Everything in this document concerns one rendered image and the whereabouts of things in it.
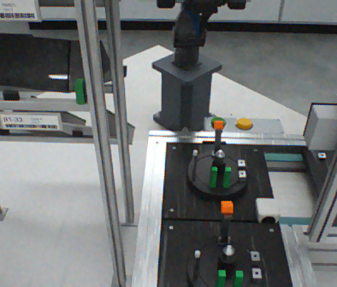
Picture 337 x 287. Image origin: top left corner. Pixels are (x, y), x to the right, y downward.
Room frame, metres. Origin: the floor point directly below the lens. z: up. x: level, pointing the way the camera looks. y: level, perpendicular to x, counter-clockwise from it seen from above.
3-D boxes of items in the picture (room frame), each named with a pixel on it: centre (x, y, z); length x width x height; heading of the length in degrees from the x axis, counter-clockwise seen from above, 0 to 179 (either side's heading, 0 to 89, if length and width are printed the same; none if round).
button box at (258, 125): (0.86, -0.21, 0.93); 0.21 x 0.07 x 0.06; 88
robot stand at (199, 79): (1.02, -0.05, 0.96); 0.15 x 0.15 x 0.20; 44
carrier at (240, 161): (0.65, -0.11, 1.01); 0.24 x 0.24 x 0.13; 88
